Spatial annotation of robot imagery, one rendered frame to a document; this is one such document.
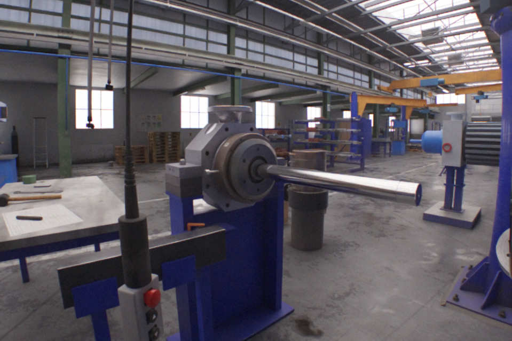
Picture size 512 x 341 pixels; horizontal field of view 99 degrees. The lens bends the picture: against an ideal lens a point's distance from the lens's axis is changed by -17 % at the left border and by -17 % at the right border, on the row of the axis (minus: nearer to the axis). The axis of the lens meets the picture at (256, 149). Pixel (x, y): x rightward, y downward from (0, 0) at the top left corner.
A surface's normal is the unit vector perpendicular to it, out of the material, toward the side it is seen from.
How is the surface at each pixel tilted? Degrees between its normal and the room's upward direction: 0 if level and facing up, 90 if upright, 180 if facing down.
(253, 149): 90
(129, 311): 90
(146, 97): 90
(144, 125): 90
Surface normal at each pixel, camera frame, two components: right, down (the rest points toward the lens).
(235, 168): 0.10, -0.02
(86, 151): 0.62, 0.05
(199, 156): -0.76, 0.04
